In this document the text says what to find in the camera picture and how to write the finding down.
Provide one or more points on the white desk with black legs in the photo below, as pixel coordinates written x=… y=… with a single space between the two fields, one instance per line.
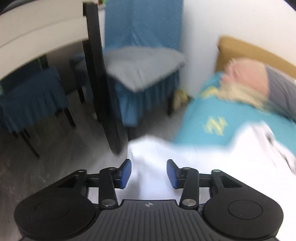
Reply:
x=36 y=28

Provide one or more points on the blue covered chair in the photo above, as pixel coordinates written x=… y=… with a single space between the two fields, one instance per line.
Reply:
x=156 y=24
x=33 y=98

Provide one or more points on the mustard yellow headboard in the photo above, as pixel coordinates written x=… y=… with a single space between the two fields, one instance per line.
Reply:
x=231 y=48

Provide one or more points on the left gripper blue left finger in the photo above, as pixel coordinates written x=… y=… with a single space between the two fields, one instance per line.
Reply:
x=111 y=179

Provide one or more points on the white t-shirt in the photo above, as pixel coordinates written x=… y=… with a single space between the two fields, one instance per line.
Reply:
x=254 y=156

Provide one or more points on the grey seat cushion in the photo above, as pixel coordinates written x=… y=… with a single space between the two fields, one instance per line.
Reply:
x=138 y=68

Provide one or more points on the teal patterned bed sheet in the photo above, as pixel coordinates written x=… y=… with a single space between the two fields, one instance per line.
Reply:
x=211 y=121

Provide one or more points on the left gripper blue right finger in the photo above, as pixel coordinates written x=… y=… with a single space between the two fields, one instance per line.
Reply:
x=186 y=179

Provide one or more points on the patchwork grey beige pillow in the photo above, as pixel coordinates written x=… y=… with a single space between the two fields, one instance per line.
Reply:
x=259 y=85

